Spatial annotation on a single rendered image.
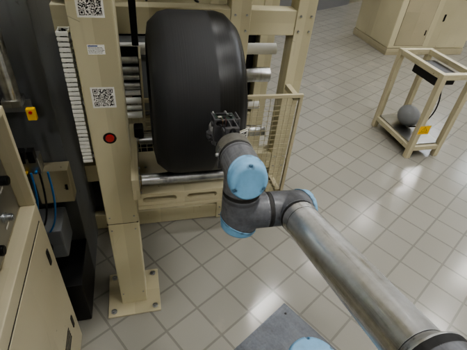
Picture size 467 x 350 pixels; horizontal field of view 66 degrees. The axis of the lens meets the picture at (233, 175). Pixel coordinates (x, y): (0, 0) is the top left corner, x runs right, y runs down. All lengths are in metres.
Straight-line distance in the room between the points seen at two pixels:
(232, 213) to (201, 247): 1.50
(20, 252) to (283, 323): 0.89
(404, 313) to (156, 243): 1.93
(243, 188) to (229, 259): 1.53
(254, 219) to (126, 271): 1.14
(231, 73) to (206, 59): 0.09
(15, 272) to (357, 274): 0.93
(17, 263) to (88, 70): 0.61
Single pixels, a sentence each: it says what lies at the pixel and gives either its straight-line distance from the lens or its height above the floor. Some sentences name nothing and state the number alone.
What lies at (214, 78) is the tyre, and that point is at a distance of 1.12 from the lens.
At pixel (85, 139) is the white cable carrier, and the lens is 1.40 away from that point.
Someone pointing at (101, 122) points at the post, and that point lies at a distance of 1.34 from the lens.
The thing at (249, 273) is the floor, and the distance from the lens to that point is 2.25.
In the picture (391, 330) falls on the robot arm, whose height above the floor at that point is 1.34.
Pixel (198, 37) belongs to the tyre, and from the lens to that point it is 1.18.
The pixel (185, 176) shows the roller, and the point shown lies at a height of 0.92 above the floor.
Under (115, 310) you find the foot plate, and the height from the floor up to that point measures 0.02.
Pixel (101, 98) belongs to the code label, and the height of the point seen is 1.22.
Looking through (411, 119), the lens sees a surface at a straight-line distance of 3.77.
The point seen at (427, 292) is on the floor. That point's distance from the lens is 2.56.
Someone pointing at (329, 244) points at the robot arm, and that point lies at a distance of 0.73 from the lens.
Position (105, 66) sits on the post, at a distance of 1.25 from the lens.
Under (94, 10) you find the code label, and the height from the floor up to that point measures 1.49.
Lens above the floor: 1.80
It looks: 38 degrees down
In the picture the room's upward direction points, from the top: 6 degrees clockwise
